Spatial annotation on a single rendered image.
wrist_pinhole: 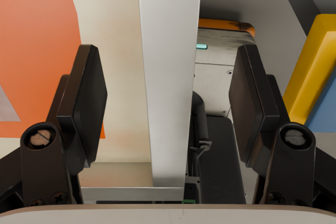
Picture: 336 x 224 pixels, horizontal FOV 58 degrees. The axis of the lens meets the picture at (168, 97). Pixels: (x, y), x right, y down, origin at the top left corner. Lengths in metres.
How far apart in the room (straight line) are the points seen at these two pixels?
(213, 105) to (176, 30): 1.15
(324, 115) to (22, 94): 0.29
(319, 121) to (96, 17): 0.23
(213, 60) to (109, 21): 0.94
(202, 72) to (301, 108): 0.88
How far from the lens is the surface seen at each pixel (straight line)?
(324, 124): 0.34
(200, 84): 1.25
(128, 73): 0.28
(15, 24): 0.27
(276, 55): 1.59
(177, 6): 0.19
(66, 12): 0.25
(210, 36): 1.21
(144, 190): 0.39
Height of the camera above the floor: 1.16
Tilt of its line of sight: 43 degrees down
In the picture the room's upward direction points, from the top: 180 degrees counter-clockwise
